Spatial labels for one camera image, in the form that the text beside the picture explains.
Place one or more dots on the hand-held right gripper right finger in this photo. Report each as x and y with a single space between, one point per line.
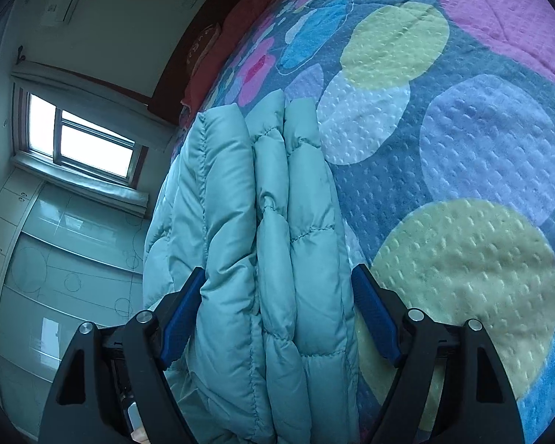
374 314

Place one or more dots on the teal puffer jacket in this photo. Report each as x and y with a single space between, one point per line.
268 240

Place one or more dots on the window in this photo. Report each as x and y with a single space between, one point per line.
88 141

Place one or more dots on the red pillow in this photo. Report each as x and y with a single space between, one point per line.
233 32

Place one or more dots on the brown pillow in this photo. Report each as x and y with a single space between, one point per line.
203 48

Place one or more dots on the pale bunched curtain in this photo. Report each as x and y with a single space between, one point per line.
97 190

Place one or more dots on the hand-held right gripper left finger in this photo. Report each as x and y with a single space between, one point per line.
180 323

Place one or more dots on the circle printed bedspread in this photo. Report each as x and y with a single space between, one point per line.
444 148

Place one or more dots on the dark wooden headboard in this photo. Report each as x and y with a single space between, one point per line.
168 97

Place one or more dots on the glossy white wardrobe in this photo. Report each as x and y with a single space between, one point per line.
51 263

